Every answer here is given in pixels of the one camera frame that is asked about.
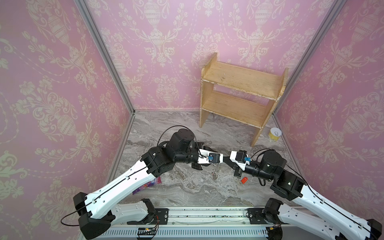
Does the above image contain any metal key ring plate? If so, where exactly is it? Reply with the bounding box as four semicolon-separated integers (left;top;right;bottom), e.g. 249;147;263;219
211;164;221;181

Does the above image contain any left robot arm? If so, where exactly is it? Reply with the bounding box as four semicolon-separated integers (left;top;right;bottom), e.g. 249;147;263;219
73;128;214;240

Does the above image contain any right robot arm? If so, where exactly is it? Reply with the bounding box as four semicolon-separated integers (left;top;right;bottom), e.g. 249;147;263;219
220;150;383;240

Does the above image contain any red capped key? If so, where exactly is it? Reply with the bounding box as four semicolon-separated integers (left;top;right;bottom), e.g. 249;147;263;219
241;177;248;184

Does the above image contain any pink snack packet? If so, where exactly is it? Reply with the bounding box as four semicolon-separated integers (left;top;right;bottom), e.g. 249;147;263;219
132;177;162;195

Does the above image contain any wooden two-tier shelf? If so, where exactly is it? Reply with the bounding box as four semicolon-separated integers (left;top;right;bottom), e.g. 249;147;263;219
199;52;289;148

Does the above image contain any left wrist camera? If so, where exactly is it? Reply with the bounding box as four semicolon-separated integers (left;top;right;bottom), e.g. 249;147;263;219
201;150;224;164

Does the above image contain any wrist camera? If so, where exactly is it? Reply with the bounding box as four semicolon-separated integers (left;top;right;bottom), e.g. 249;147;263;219
230;150;252;172
201;150;224;164

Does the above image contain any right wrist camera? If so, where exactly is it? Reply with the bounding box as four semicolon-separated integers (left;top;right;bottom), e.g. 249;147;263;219
230;150;252;172

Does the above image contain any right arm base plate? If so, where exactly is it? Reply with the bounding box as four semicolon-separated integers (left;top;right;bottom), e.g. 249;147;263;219
246;208;269;225

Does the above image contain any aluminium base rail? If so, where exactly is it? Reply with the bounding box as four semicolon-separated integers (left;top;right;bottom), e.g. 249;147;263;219
78;205;343;240

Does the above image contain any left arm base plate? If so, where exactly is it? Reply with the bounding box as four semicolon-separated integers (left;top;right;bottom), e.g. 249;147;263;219
127;208;170;225

